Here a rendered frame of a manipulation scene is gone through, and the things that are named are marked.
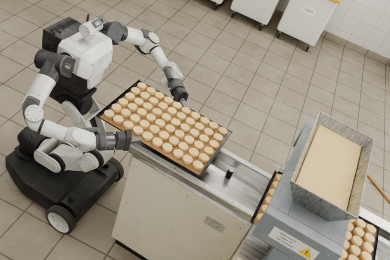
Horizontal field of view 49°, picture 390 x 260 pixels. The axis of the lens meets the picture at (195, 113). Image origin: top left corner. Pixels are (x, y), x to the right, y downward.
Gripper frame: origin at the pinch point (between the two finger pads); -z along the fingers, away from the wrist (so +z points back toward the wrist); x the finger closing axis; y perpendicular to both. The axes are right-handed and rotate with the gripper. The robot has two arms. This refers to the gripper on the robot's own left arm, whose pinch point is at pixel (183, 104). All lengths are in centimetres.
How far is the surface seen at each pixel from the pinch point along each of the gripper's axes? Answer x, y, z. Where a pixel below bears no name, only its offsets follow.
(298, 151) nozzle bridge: 18, 38, -54
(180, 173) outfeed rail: -9.7, -11.5, -40.0
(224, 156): -11.9, 18.5, -28.9
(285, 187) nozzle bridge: 18, 20, -73
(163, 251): -74, -7, -46
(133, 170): -24.5, -29.1, -24.1
